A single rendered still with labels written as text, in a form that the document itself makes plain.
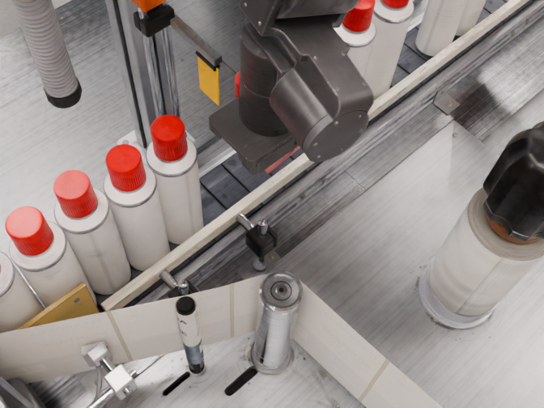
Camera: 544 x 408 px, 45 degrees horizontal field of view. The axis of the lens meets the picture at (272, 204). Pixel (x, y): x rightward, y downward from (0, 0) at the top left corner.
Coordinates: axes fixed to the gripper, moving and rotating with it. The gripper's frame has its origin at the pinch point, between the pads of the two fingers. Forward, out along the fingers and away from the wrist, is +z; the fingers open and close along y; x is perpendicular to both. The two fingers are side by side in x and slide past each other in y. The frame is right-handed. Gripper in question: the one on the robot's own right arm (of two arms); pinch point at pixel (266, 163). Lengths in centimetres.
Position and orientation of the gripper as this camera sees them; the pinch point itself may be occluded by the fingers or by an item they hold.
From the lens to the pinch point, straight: 69.1
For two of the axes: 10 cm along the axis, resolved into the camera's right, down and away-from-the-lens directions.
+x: -6.6, -6.7, 3.4
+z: -0.4, 4.8, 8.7
